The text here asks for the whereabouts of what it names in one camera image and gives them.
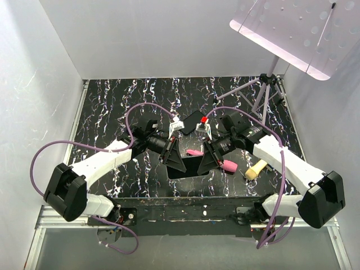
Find phone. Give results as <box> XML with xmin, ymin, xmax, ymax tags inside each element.
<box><xmin>166</xmin><ymin>156</ymin><xmax>209</xmax><ymax>179</ymax></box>

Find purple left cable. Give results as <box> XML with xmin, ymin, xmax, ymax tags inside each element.
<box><xmin>30</xmin><ymin>102</ymin><xmax>177</xmax><ymax>255</ymax></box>

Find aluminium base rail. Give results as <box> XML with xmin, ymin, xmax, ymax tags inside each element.
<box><xmin>24</xmin><ymin>206</ymin><xmax>111</xmax><ymax>269</ymax></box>

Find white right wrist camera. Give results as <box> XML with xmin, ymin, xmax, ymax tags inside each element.
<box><xmin>196</xmin><ymin>116</ymin><xmax>212</xmax><ymax>140</ymax></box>

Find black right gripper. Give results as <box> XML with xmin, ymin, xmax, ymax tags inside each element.
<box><xmin>196</xmin><ymin>132</ymin><xmax>236</xmax><ymax>175</ymax></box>

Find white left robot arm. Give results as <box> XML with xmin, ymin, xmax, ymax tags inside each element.
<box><xmin>43</xmin><ymin>117</ymin><xmax>187</xmax><ymax>225</ymax></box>

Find lilac music stand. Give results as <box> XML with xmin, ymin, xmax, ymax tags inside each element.
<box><xmin>214</xmin><ymin>1</ymin><xmax>359</xmax><ymax>119</ymax></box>

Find pink toy microphone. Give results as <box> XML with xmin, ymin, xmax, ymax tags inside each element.
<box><xmin>186</xmin><ymin>149</ymin><xmax>239</xmax><ymax>173</ymax></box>

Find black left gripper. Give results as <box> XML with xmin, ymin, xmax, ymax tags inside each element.
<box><xmin>145</xmin><ymin>133</ymin><xmax>187</xmax><ymax>172</ymax></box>

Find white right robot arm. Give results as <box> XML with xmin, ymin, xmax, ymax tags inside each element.
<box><xmin>196</xmin><ymin>113</ymin><xmax>345</xmax><ymax>228</ymax></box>

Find black smartphone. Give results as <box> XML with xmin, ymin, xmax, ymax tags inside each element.
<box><xmin>181</xmin><ymin>110</ymin><xmax>205</xmax><ymax>135</ymax></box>

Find cream wooden toy microphone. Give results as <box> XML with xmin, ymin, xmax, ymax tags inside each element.
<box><xmin>245</xmin><ymin>160</ymin><xmax>268</xmax><ymax>181</ymax></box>

